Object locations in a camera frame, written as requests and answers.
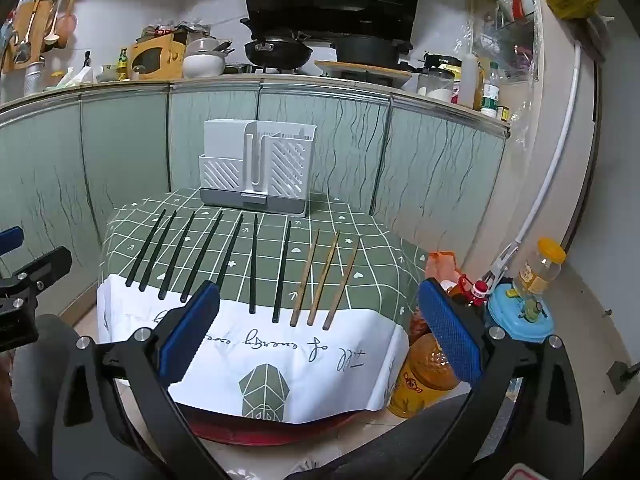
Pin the white squeeze bottle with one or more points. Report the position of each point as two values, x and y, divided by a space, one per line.
466 85

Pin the green grid tablecloth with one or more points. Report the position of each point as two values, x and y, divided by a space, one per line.
380 260

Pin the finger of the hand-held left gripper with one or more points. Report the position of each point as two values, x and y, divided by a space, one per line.
11 241
47 266

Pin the wooden cutting board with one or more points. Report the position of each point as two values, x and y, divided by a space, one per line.
360 72

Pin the clear jar of white powder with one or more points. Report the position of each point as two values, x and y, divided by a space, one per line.
435 90

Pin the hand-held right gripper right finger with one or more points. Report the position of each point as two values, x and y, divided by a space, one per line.
450 330

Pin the clear jar with yellow lid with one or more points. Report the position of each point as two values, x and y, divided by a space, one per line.
540 267

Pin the gas stove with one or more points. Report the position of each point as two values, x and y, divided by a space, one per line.
240 68

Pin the white printed cloth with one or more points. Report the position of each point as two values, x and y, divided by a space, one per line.
300 360

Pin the black wok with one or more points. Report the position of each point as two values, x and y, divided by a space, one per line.
277 52

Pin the black cooking pot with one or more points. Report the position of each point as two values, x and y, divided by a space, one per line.
365 52

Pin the white bowl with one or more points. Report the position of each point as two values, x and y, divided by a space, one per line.
202 65

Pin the orange plastic bag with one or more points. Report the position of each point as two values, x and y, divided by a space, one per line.
442 265

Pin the white bottle with green label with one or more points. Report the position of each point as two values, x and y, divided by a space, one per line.
491 97

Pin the hanging metal ladle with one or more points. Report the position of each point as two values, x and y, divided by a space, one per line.
51 35

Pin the green glass bottle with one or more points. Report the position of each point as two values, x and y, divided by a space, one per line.
122 65

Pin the dark bottle with red cap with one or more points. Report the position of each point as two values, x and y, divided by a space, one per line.
475 292

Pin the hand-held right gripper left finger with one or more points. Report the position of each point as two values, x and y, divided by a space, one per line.
192 330

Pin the yellow toaster oven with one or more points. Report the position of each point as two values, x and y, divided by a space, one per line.
155 57

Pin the wooden chopstick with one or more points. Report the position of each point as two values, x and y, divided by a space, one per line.
305 277
341 285
323 279

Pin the row of black chopsticks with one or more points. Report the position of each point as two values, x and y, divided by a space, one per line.
254 270

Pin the black kitchen appliance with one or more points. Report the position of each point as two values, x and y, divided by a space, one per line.
442 62

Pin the green kitchen cabinet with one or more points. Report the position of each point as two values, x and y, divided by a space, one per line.
125 160

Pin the glass wall shelf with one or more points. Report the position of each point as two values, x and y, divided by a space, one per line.
505 35

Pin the orange oil bottle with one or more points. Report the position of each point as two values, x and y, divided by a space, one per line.
420 375

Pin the blue plastic container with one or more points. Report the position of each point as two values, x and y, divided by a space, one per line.
505 315

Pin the white pipe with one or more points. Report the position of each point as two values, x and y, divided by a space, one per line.
562 135

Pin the white plastic utensil holder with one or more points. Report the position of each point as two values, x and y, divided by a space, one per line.
227 140

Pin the white plastic clamp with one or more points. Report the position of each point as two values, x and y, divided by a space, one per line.
500 265

